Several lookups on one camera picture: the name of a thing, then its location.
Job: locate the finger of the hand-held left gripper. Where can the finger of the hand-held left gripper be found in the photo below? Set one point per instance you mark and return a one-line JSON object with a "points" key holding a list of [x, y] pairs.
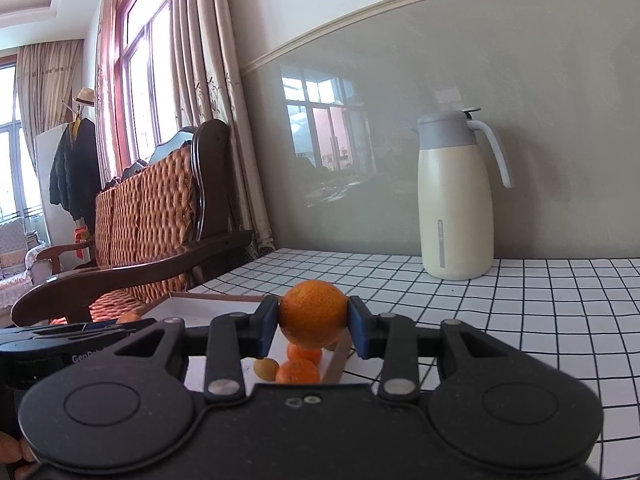
{"points": [[95, 329]]}

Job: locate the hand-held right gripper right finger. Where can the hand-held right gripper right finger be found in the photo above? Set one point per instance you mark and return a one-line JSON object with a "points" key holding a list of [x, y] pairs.
{"points": [[359, 327]]}

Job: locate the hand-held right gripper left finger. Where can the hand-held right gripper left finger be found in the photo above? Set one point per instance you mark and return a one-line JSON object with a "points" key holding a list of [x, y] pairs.
{"points": [[268, 325]]}

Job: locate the small brownish fruit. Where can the small brownish fruit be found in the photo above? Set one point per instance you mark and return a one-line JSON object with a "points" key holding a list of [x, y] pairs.
{"points": [[265, 369]]}

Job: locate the large mandarin orange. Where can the large mandarin orange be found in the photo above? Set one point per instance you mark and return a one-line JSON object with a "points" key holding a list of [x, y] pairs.
{"points": [[312, 310], [298, 373]]}

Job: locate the small orange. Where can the small orange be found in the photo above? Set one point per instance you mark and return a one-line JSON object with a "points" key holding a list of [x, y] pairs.
{"points": [[305, 355]]}

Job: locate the brown cardboard box white inside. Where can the brown cardboard box white inside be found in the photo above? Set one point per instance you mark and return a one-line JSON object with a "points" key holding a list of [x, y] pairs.
{"points": [[215, 306]]}

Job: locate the person's left hand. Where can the person's left hand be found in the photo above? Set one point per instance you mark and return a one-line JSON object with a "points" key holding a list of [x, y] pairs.
{"points": [[12, 450]]}

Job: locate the sofa with lace cover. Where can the sofa with lace cover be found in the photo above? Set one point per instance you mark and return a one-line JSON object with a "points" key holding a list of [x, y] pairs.
{"points": [[17, 260]]}

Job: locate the dark wooden wicker chair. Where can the dark wooden wicker chair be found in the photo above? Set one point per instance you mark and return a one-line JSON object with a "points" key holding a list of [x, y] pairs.
{"points": [[150, 220]]}

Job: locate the cream thermos jug grey lid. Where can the cream thermos jug grey lid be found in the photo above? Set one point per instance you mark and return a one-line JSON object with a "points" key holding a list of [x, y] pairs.
{"points": [[455, 210]]}

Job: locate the white standing board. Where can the white standing board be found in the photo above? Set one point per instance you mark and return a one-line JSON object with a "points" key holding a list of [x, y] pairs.
{"points": [[44, 180]]}

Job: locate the black jacket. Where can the black jacket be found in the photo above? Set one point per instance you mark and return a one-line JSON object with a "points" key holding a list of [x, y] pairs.
{"points": [[75, 170]]}

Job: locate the white black-checked tablecloth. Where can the white black-checked tablecloth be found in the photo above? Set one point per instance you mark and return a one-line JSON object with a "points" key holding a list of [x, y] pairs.
{"points": [[550, 310]]}

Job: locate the straw hat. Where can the straw hat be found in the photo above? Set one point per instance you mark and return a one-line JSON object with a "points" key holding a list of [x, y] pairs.
{"points": [[85, 96]]}

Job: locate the beige patterned curtain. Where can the beige patterned curtain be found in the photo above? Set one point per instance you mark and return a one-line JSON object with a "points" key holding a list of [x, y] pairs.
{"points": [[47, 85], [215, 85]]}

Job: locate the red-framed window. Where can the red-framed window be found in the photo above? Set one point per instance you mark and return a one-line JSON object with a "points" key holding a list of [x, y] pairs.
{"points": [[150, 85]]}

